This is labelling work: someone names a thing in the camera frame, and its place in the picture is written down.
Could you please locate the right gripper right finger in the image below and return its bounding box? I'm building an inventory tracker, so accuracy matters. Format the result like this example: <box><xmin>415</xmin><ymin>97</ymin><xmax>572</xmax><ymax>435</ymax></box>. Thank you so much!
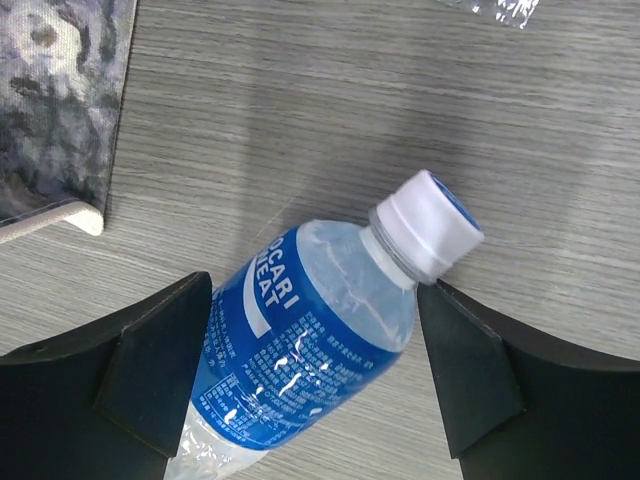
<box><xmin>417</xmin><ymin>282</ymin><xmax>639</xmax><ymax>479</ymax></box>

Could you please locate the Pocari Sweat plastic bottle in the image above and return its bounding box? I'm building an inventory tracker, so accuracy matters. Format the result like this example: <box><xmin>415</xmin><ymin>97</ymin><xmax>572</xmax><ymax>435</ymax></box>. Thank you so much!
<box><xmin>165</xmin><ymin>170</ymin><xmax>484</xmax><ymax>479</ymax></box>

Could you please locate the canvas tote bag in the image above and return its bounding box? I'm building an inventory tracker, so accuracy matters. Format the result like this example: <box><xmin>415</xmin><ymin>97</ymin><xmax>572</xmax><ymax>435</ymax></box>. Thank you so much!
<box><xmin>1</xmin><ymin>0</ymin><xmax>137</xmax><ymax>242</ymax></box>

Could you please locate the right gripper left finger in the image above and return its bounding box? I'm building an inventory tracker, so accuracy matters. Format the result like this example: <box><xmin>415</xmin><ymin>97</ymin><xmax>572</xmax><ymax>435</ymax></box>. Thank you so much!
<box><xmin>1</xmin><ymin>272</ymin><xmax>212</xmax><ymax>479</ymax></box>

